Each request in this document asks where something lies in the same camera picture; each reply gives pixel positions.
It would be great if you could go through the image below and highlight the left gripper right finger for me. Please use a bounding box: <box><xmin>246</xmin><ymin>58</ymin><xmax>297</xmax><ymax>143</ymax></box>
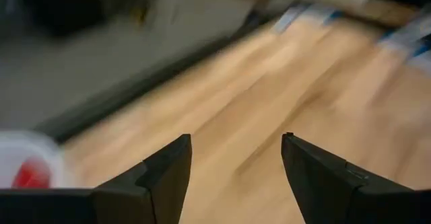
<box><xmin>281</xmin><ymin>132</ymin><xmax>431</xmax><ymax>224</ymax></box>

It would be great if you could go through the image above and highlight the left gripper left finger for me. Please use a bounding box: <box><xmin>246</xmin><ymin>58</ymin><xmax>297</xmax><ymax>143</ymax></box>
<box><xmin>0</xmin><ymin>133</ymin><xmax>193</xmax><ymax>224</ymax></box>

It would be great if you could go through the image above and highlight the red candy pack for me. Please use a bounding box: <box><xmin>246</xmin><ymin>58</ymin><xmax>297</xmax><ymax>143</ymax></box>
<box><xmin>11</xmin><ymin>157</ymin><xmax>52</xmax><ymax>188</ymax></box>

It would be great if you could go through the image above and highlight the black aluminium rig frame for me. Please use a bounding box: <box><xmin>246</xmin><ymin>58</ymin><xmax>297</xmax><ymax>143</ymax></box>
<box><xmin>33</xmin><ymin>8</ymin><xmax>270</xmax><ymax>144</ymax></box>

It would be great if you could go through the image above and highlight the blue white Hershey's bar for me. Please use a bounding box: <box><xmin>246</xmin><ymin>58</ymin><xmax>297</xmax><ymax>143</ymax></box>
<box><xmin>272</xmin><ymin>2</ymin><xmax>341</xmax><ymax>34</ymax></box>
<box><xmin>376</xmin><ymin>13</ymin><xmax>431</xmax><ymax>55</ymax></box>

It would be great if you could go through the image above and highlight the white plastic bucket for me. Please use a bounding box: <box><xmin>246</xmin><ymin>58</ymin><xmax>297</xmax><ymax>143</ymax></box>
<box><xmin>0</xmin><ymin>129</ymin><xmax>67</xmax><ymax>190</ymax></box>

